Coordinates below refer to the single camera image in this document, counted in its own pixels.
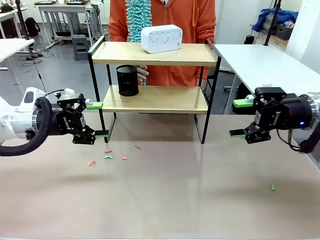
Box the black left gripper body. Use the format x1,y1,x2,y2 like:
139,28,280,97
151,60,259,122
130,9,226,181
51,106,88,136

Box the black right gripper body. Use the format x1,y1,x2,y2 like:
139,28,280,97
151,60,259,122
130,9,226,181
259,95,314,131

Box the black mesh pen holder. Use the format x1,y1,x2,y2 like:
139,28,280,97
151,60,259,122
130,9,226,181
116,64,140,97

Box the white rounded electronic box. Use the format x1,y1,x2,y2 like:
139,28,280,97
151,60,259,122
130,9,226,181
140,24,184,54

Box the teal microfibre duster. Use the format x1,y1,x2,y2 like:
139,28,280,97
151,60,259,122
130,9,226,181
125,0,153,87

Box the person's right hand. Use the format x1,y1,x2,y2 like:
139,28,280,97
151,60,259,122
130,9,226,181
136,65,150,82

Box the large white angled table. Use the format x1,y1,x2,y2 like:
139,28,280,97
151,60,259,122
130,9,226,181
214,43,320,116

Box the grey plastic step stool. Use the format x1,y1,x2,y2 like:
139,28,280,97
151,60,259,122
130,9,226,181
72,34,89,61

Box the black plastic crate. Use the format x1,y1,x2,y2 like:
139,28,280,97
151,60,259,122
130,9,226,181
274,21,296,39

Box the black tripod pole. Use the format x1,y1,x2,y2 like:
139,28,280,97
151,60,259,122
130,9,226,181
264,0,281,47

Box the blue cloth bundle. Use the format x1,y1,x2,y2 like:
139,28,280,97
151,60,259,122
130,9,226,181
251,7,300,33

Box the small white table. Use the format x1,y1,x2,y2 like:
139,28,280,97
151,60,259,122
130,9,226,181
0,38,35,86

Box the grey metal workbench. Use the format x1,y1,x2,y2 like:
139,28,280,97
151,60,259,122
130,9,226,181
33,1,95,47

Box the black backpack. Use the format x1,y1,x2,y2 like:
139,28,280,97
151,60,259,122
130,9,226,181
24,16,41,37

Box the black stand pole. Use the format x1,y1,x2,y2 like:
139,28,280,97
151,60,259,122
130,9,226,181
14,0,30,41

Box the person's orange hoodie torso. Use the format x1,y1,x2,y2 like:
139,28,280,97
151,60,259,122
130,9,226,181
108,0,217,87

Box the white desk with dark panel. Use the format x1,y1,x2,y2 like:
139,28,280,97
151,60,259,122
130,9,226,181
0,6,28,39

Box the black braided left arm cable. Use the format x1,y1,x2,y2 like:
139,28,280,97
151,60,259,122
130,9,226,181
0,96,55,158

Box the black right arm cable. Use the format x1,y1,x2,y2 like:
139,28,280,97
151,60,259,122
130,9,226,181
276,128,320,155

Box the black floor cable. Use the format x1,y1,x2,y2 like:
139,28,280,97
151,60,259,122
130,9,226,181
27,46,48,94

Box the black frame wooden two-tier shelf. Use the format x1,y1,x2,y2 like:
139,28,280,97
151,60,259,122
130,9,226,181
87,35,223,145

